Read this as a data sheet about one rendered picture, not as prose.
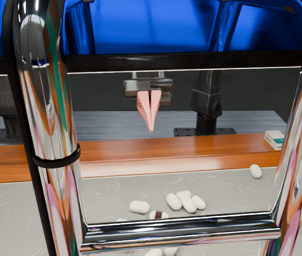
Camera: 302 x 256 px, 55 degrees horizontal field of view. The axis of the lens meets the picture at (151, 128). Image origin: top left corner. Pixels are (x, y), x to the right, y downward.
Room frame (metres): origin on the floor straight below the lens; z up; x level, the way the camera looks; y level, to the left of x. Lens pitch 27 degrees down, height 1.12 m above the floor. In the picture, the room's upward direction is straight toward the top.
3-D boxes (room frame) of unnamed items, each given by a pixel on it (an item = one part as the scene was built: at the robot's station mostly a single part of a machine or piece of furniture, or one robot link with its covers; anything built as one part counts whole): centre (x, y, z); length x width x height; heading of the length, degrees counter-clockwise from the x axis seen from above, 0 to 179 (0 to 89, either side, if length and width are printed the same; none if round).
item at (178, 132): (0.83, -0.17, 0.71); 0.20 x 0.07 x 0.08; 90
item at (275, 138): (0.61, -0.30, 0.78); 0.06 x 0.04 x 0.02; 6
